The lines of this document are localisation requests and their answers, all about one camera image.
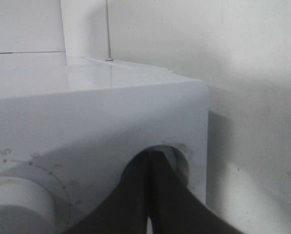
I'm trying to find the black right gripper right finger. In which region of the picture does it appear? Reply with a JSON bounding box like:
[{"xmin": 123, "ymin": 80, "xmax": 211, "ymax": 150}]
[{"xmin": 149, "ymin": 151, "xmax": 241, "ymax": 234}]

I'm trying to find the white microwave oven body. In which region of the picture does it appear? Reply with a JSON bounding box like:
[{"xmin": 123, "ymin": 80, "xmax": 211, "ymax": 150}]
[{"xmin": 0, "ymin": 53, "xmax": 209, "ymax": 234}]

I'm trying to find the round white door button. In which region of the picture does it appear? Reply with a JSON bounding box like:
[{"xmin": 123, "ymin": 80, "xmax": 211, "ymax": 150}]
[{"xmin": 139, "ymin": 145, "xmax": 189, "ymax": 187}]

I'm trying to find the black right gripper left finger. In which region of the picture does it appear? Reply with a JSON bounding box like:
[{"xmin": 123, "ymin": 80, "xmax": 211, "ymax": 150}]
[{"xmin": 65, "ymin": 152, "xmax": 150, "ymax": 234}]

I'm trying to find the lower white timer knob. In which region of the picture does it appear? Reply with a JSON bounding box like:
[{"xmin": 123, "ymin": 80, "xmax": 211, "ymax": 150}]
[{"xmin": 0, "ymin": 176, "xmax": 56, "ymax": 234}]

